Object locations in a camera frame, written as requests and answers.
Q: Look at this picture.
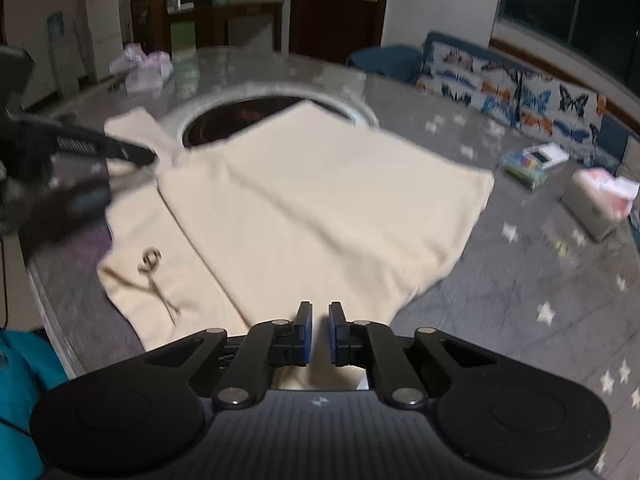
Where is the water dispenser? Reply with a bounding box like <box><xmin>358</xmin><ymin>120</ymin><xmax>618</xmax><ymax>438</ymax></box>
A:
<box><xmin>47</xmin><ymin>11</ymin><xmax>82</xmax><ymax>102</ymax></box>

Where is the pink white tissue pack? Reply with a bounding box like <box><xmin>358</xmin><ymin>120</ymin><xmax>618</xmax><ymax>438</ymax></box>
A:
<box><xmin>560</xmin><ymin>167</ymin><xmax>634</xmax><ymax>244</ymax></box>

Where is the dark wooden cabinet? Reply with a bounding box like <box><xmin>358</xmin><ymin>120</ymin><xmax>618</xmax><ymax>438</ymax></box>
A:
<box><xmin>128</xmin><ymin>0</ymin><xmax>286</xmax><ymax>55</ymax></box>

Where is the white refrigerator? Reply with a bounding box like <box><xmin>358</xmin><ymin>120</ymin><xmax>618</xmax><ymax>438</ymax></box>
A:
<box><xmin>83</xmin><ymin>0</ymin><xmax>125</xmax><ymax>82</ymax></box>

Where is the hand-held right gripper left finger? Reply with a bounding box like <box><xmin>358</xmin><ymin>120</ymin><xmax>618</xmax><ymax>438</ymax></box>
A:
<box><xmin>144</xmin><ymin>301</ymin><xmax>315</xmax><ymax>409</ymax></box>

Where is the white flat box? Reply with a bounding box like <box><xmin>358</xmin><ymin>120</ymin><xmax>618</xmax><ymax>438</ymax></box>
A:
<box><xmin>522</xmin><ymin>142</ymin><xmax>570</xmax><ymax>169</ymax></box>

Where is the pink cloth pile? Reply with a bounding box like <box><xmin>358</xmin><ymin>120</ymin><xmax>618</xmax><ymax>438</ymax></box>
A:
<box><xmin>109</xmin><ymin>43</ymin><xmax>174</xmax><ymax>94</ymax></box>

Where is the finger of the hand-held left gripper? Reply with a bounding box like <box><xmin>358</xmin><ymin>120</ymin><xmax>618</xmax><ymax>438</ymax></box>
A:
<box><xmin>22</xmin><ymin>164</ymin><xmax>152</xmax><ymax>251</ymax></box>
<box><xmin>50</xmin><ymin>124</ymin><xmax>159</xmax><ymax>167</ymax></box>

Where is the round built-in cooktop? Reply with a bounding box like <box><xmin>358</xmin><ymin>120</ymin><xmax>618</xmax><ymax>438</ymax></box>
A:
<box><xmin>174</xmin><ymin>86</ymin><xmax>382</xmax><ymax>150</ymax></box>

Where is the blue sofa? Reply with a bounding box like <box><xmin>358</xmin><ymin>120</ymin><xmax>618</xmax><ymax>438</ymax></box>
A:
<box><xmin>414</xmin><ymin>31</ymin><xmax>640</xmax><ymax>173</ymax></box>

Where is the grey star-print tablecloth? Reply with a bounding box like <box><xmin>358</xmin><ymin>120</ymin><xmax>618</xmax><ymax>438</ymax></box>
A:
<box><xmin>25</xmin><ymin>45</ymin><xmax>640</xmax><ymax>461</ymax></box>

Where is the cream knit sweater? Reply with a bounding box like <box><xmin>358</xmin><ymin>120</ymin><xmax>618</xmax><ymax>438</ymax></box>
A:
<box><xmin>97</xmin><ymin>99</ymin><xmax>496</xmax><ymax>391</ymax></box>

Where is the teal chair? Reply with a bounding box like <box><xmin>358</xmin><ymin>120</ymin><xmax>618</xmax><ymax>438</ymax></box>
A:
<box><xmin>0</xmin><ymin>329</ymin><xmax>69</xmax><ymax>480</ymax></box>

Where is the black cable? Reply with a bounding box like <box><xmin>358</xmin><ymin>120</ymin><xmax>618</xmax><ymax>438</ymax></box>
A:
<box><xmin>0</xmin><ymin>237</ymin><xmax>10</xmax><ymax>332</ymax></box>

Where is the colourful small box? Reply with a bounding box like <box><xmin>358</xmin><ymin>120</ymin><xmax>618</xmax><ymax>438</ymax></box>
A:
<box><xmin>501</xmin><ymin>149</ymin><xmax>549</xmax><ymax>191</ymax></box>

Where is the butterfly print cushion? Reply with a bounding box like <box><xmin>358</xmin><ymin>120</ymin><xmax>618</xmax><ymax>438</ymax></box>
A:
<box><xmin>416</xmin><ymin>41</ymin><xmax>522</xmax><ymax>127</ymax></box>
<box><xmin>516</xmin><ymin>72</ymin><xmax>609</xmax><ymax>167</ymax></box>

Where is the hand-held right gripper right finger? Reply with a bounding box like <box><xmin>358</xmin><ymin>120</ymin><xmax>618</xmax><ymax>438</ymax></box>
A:
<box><xmin>328</xmin><ymin>301</ymin><xmax>501</xmax><ymax>410</ymax></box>

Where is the dark window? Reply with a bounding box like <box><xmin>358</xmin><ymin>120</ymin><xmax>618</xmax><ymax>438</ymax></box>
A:
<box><xmin>499</xmin><ymin>0</ymin><xmax>640</xmax><ymax>67</ymax></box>

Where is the dark wooden door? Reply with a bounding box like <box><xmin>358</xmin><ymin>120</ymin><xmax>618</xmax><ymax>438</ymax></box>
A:
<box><xmin>289</xmin><ymin>0</ymin><xmax>392</xmax><ymax>67</ymax></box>

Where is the blue cushion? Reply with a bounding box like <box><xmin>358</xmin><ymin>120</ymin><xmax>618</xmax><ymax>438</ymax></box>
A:
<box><xmin>347</xmin><ymin>44</ymin><xmax>424</xmax><ymax>84</ymax></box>

